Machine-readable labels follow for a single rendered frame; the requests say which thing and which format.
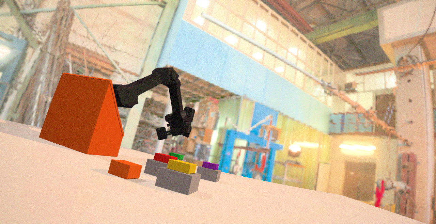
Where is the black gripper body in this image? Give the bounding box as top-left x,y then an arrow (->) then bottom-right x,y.
156,126 -> 181,140

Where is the green button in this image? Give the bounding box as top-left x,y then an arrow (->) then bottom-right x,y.
169,153 -> 186,162

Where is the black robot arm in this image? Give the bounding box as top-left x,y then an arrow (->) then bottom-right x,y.
113,67 -> 195,138

